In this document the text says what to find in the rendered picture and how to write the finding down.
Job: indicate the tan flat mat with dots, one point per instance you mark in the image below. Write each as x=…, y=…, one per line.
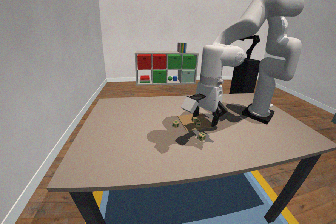
x=189, y=125

